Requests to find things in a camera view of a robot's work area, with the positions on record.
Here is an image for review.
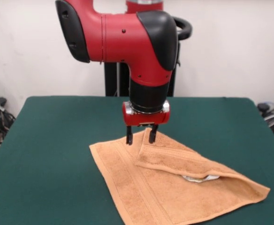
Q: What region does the tan terry towel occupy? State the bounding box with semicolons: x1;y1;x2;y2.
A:
89;127;271;225

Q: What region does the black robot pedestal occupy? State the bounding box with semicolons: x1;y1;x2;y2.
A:
104;15;193;97

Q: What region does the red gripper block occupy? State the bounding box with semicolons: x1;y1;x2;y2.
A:
122;100;171;146

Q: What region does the dark green table cloth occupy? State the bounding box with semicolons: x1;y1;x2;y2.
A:
0;95;274;225

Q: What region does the grey round stand base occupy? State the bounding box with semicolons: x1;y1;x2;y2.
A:
256;100;274;146

